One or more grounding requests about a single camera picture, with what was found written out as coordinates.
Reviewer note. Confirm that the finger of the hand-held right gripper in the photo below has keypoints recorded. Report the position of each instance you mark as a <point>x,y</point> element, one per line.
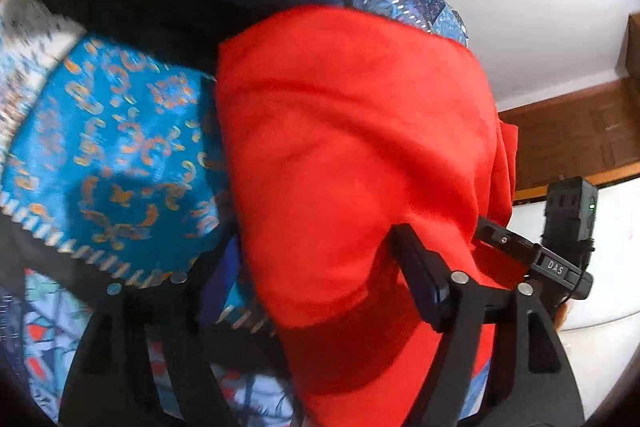
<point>505,239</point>

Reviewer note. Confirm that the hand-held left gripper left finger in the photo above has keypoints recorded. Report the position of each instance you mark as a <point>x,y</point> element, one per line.
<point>225,277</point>

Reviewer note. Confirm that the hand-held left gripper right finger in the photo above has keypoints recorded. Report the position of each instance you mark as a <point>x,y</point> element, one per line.
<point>420,272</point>

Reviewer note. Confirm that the red zip jacket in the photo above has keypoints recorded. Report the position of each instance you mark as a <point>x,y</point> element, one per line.
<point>350,157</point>

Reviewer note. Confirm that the blue patchwork bedspread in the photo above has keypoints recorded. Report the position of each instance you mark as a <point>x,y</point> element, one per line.
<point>115,147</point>

